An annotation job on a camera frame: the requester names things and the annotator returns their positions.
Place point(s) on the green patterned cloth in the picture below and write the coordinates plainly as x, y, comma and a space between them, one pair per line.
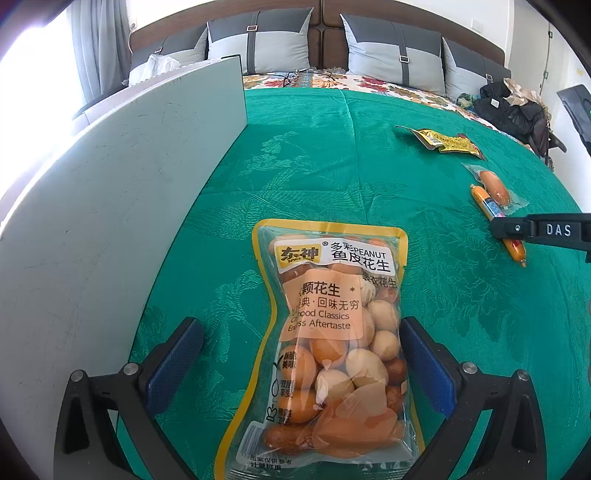
466, 100

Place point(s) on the clear sausage packet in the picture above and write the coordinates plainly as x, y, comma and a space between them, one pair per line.
496, 187

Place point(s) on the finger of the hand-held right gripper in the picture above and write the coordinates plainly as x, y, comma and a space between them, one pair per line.
545, 230

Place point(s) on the clear plastic bag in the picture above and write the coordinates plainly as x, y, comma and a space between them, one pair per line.
157, 64

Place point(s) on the black bag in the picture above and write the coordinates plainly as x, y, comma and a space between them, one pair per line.
508, 115

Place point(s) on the green tablecloth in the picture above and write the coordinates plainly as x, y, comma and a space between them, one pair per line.
346, 175

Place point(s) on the white box with cardboard bottom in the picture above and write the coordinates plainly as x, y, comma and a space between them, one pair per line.
101, 207

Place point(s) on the brown headboard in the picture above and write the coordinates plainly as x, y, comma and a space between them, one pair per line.
328, 14

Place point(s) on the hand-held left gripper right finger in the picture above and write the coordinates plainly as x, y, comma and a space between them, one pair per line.
427, 369

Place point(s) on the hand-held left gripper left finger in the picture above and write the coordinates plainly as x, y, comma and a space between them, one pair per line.
175, 364

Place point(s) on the orange sausage stick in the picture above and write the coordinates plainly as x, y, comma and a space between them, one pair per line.
485, 201

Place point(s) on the floral bedsheet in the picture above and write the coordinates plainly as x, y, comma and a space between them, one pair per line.
369, 85

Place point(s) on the grey two-tone pillow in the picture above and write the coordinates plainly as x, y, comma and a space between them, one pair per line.
392, 55
184, 50
471, 69
258, 46

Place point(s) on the grey curtain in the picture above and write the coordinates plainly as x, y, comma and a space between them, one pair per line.
101, 41

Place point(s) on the yellow-edged peanut packet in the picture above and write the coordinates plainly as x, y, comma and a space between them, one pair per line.
323, 350

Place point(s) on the tan cloth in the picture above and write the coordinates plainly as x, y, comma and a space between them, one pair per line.
519, 90

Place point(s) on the white wall socket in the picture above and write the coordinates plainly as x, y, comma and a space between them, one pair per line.
477, 25

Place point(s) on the brown yellow red snack packet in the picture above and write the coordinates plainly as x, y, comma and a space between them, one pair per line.
445, 141

